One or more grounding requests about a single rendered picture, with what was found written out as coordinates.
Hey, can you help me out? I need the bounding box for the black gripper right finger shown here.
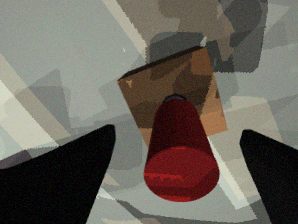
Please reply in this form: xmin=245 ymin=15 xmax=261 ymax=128
xmin=239 ymin=129 xmax=298 ymax=224

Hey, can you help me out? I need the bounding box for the brown square block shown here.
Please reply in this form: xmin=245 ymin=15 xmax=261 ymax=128
xmin=117 ymin=45 xmax=227 ymax=149

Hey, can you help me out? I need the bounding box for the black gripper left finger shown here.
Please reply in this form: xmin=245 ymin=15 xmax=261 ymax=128
xmin=0 ymin=124 xmax=116 ymax=224

